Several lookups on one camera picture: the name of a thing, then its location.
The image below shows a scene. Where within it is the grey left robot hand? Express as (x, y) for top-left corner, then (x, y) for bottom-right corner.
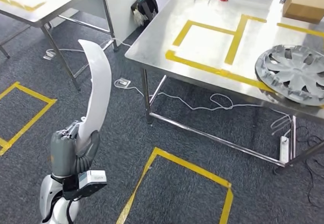
(50, 121), (101, 179)

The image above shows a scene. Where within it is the white curved plastic part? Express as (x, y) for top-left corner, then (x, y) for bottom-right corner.
(75, 39), (112, 153)

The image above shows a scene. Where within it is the steel workbench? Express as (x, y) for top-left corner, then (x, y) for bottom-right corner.
(124, 0), (324, 174)

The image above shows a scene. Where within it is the white partition panel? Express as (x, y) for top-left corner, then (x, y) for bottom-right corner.
(49, 0), (139, 47)

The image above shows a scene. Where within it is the black bag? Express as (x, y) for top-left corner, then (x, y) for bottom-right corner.
(130, 0), (159, 27)

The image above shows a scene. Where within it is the grey wheel hubcap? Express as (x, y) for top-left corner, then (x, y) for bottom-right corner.
(255, 44), (324, 107)

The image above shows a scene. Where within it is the brown cardboard box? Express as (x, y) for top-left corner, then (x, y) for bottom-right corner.
(282, 0), (324, 24)

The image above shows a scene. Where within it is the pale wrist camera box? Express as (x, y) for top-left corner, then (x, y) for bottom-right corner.
(62, 169), (108, 201)

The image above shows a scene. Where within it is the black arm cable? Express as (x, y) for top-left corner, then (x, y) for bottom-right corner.
(66, 197), (81, 224)

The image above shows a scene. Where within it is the black floor cable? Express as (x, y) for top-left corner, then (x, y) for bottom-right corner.
(295, 125), (324, 210)

